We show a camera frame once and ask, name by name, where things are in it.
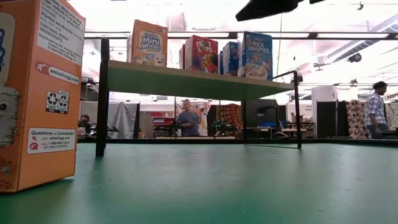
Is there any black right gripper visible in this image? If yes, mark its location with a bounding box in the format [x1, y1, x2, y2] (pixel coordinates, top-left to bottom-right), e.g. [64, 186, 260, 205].
[235, 0, 327, 22]

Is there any red Froot Loops cereal box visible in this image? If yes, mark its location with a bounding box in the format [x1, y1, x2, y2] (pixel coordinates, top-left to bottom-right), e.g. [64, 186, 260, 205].
[178, 43, 187, 70]
[184, 34, 220, 75]

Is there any orange Mini Wheats cereal box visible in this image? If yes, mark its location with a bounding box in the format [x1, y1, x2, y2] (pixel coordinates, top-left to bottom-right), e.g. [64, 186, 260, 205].
[126, 33, 134, 63]
[130, 19, 169, 67]
[0, 0, 86, 194]

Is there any black monitor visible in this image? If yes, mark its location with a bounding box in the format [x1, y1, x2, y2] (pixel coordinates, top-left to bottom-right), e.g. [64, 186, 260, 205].
[253, 98, 279, 124]

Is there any white column cabinet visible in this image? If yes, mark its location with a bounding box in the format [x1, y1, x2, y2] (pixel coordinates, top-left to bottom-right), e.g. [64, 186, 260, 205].
[310, 86, 339, 103]

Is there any white sign board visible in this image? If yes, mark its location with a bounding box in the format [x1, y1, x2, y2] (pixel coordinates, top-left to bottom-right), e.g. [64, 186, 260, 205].
[285, 100, 313, 124]

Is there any orange black patterned cloth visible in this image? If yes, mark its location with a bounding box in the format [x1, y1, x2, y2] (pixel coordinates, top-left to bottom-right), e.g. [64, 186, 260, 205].
[214, 103, 244, 130]

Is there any black upright panel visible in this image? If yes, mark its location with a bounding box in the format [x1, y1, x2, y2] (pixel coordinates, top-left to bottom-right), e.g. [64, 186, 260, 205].
[316, 101, 345, 138]

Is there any small black background robot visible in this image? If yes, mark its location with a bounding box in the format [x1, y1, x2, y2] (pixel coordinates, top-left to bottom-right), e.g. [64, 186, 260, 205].
[212, 119, 233, 138]

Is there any person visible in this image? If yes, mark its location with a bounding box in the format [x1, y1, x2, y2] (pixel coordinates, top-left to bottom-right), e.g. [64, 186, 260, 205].
[363, 81, 391, 140]
[176, 98, 203, 138]
[77, 114, 94, 138]

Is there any maroon dotted hanging cloth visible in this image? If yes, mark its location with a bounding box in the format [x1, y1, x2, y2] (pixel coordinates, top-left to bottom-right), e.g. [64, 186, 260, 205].
[345, 100, 379, 140]

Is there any red storage rack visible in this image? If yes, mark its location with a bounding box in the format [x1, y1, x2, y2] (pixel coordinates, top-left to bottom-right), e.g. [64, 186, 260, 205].
[150, 111, 175, 138]

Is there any green table mat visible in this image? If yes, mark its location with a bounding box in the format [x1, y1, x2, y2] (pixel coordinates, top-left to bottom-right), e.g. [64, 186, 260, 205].
[0, 142, 398, 224]

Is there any grey draped cloth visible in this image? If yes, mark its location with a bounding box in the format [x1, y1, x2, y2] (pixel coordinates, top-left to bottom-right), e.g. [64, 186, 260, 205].
[107, 101, 139, 139]

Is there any black ceiling rail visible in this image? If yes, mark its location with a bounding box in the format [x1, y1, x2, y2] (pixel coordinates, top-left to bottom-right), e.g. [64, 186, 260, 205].
[83, 30, 398, 41]

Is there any black aluminium rig frame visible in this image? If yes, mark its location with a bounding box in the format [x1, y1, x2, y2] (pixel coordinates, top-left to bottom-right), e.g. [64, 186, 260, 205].
[76, 136, 398, 147]

